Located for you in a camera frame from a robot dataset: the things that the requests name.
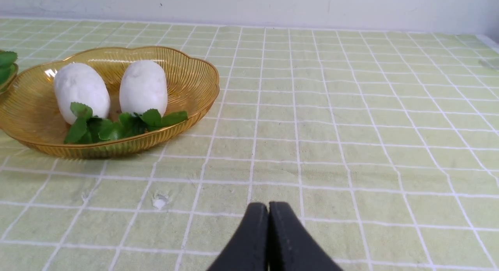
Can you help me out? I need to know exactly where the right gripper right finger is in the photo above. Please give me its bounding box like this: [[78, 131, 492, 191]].
[[269, 202, 342, 271]]

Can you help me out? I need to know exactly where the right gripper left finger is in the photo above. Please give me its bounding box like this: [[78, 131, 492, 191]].
[[207, 202, 269, 271]]

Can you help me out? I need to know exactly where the white toy radish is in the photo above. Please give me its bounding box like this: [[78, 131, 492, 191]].
[[97, 60, 189, 141], [53, 63, 111, 144]]

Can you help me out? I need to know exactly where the orange toy carrot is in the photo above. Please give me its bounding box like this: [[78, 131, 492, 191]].
[[0, 50, 18, 85]]

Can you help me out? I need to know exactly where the green checked tablecloth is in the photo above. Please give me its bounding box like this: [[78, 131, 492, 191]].
[[1, 18, 499, 271]]

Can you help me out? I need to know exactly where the amber ribbed plastic plate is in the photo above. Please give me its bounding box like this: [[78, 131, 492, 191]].
[[1, 46, 220, 159]]

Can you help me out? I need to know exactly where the green ribbed plastic plate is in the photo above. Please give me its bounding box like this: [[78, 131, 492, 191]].
[[0, 63, 19, 95]]

